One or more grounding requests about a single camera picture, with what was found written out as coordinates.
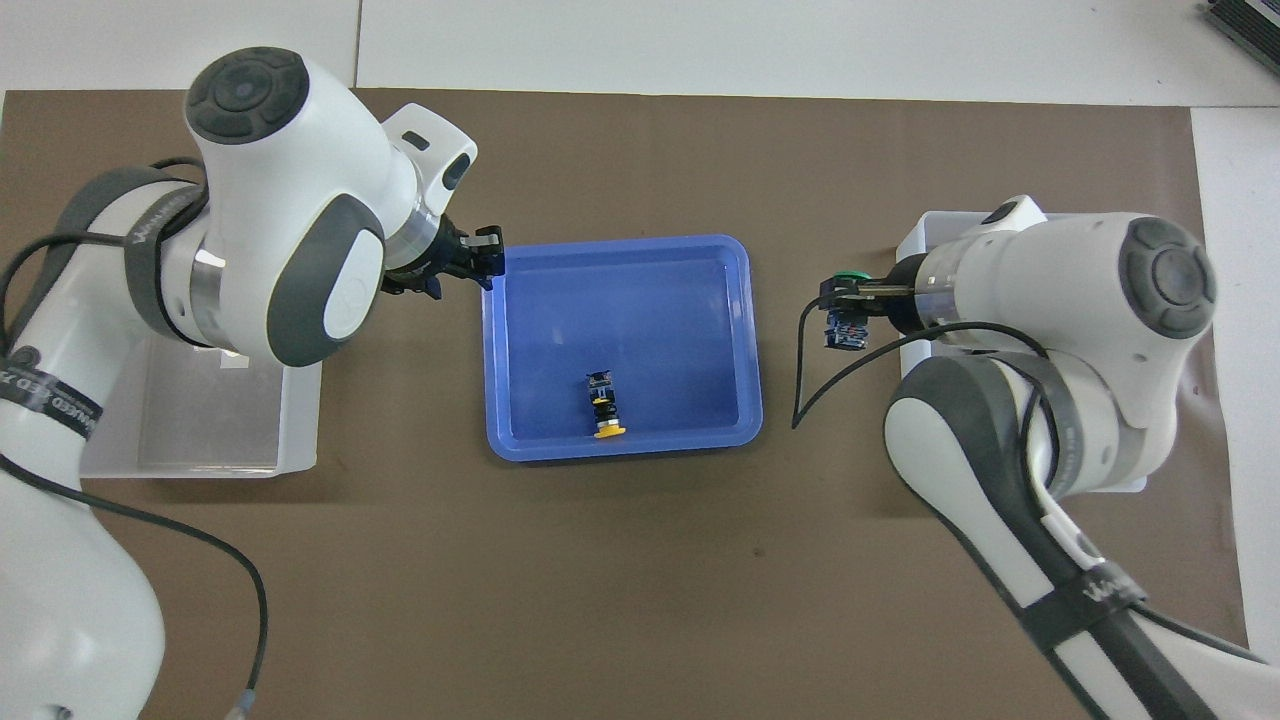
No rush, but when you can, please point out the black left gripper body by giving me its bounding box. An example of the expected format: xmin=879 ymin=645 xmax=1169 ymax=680
xmin=382 ymin=218 xmax=467 ymax=299

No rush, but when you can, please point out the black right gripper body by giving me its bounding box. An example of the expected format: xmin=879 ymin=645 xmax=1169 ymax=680
xmin=880 ymin=254 xmax=931 ymax=337

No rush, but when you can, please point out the yellow push button blue base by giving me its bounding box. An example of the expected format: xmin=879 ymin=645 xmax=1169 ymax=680
xmin=585 ymin=370 xmax=630 ymax=440

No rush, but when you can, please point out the translucent white box plain label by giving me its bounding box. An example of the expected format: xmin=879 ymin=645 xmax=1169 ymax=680
xmin=895 ymin=210 xmax=1148 ymax=494

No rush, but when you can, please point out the blue plastic tray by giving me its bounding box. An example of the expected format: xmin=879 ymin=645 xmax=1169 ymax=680
xmin=483 ymin=235 xmax=764 ymax=463

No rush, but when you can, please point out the translucent white box round-hole label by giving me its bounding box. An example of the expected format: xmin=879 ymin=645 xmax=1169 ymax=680
xmin=78 ymin=336 xmax=324 ymax=479

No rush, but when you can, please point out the brown paper table mat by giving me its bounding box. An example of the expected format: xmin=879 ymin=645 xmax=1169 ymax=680
xmin=0 ymin=88 xmax=1256 ymax=720

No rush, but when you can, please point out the dark ribbed device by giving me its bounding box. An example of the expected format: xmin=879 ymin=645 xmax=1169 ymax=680
xmin=1200 ymin=0 xmax=1280 ymax=64

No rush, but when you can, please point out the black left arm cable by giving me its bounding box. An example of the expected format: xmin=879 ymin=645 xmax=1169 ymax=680
xmin=0 ymin=157 xmax=270 ymax=720

